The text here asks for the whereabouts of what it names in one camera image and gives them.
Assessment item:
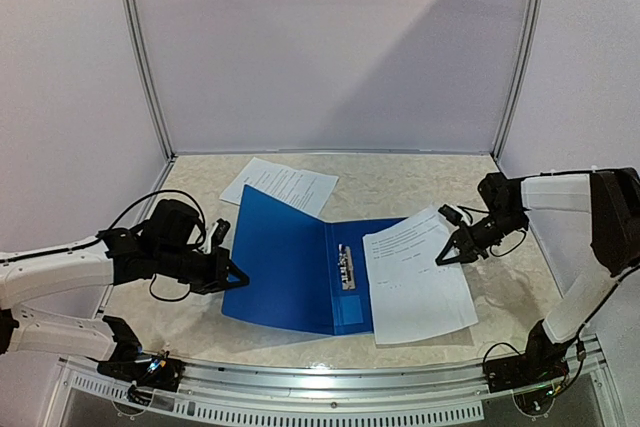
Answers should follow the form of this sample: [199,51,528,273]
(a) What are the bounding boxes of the left aluminium frame post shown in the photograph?
[122,0,175,162]

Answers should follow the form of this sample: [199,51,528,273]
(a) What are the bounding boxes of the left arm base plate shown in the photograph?
[97,354,186,392]

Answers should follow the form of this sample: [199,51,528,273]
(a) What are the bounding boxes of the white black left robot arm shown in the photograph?
[1,199,249,381]

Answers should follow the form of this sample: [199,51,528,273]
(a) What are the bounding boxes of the blue plastic folder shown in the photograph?
[221,186,398,336]

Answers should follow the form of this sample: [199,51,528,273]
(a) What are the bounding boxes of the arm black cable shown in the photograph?
[457,205,531,258]
[107,190,209,301]

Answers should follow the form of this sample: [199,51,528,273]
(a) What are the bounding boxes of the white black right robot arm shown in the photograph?
[435,167,639,383]

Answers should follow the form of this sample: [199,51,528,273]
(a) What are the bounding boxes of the white printed paper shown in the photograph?
[363,206,478,346]
[219,157,339,216]

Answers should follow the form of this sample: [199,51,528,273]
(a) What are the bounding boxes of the metal folder clip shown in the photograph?
[338,244,356,291]

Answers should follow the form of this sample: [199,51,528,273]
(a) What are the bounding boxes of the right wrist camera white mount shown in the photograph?
[438,204,474,228]

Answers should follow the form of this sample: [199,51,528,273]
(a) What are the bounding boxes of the right aluminium frame post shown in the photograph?
[491,0,542,164]

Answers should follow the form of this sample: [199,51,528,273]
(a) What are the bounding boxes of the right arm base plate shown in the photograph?
[482,340,587,397]

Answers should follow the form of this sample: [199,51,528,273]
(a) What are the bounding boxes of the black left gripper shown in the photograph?
[156,243,249,295]

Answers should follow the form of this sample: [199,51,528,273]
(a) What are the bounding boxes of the aluminium front rail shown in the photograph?
[43,336,625,426]

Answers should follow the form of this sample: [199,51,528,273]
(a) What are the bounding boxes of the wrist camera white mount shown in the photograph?
[201,218,231,254]
[438,204,474,228]

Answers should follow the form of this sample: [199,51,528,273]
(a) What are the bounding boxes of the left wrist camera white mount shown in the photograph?
[201,218,231,254]

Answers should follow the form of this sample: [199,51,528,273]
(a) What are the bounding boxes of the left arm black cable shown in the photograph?
[107,190,209,301]

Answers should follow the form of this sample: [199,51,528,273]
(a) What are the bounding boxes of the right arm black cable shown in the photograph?
[457,205,531,258]

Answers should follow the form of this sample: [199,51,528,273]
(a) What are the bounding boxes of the aluminium frame post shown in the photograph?
[122,0,175,162]
[491,0,542,164]

